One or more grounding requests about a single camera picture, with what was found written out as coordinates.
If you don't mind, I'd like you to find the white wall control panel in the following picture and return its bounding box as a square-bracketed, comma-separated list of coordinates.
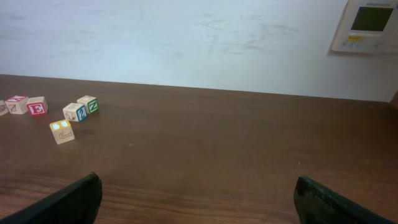
[330, 0, 397, 54]

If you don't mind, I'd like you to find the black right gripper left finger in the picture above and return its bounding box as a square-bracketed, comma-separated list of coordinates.
[1, 172, 103, 224]

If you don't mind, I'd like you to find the wooden block number 2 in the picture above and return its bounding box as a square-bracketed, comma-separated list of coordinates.
[63, 103, 87, 123]

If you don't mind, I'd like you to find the red Y wooden block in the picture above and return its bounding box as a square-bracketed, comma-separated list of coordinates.
[5, 95, 29, 114]

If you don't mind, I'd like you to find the yellow H wooden block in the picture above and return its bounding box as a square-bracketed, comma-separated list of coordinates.
[49, 119, 75, 144]

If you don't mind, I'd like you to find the red A wooden block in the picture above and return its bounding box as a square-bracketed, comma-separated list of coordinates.
[76, 95, 99, 114]

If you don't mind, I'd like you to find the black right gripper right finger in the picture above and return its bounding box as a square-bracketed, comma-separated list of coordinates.
[294, 176, 394, 224]

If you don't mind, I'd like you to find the green B wooden block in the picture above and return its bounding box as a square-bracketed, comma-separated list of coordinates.
[0, 100, 9, 116]

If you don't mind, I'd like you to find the wooden block number 5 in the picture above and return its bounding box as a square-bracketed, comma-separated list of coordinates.
[26, 96, 48, 116]

